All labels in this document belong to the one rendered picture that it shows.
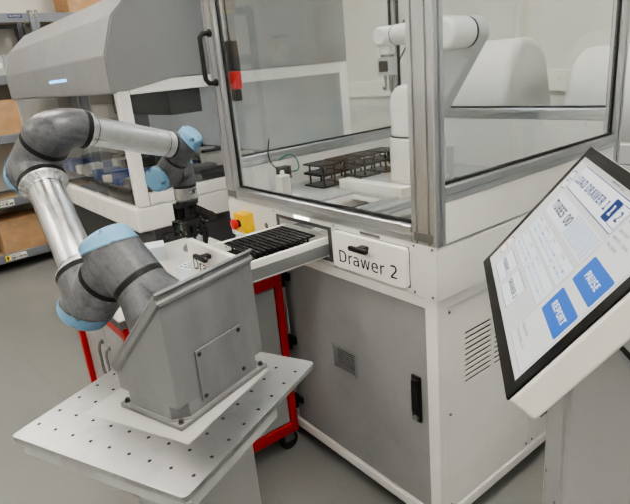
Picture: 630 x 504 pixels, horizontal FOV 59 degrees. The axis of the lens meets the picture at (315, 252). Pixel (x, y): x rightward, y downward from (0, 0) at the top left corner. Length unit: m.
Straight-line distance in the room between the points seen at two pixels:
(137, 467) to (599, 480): 0.79
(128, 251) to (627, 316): 0.88
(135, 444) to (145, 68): 1.60
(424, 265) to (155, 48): 1.45
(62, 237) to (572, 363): 1.07
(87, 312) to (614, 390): 1.01
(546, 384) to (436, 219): 0.68
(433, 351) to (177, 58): 1.56
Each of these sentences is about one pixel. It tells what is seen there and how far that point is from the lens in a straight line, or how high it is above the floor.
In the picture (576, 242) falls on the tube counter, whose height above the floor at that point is 1.10.
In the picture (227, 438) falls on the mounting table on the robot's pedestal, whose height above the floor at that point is 0.76.
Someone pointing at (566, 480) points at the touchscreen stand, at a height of 0.69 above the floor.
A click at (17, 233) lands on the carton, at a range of 5.25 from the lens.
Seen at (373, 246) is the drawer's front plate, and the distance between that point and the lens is 1.52.
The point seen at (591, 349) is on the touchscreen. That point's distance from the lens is 0.76.
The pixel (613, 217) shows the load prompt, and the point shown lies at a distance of 0.90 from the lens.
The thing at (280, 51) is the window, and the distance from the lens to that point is 1.76.
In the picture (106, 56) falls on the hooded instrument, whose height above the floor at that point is 1.50.
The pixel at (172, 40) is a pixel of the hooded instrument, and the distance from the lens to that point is 2.43.
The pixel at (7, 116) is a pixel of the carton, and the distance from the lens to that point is 5.17.
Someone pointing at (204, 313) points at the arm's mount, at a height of 0.96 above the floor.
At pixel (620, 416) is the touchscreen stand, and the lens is 1.04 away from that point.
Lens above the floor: 1.40
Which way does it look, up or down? 19 degrees down
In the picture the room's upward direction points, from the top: 5 degrees counter-clockwise
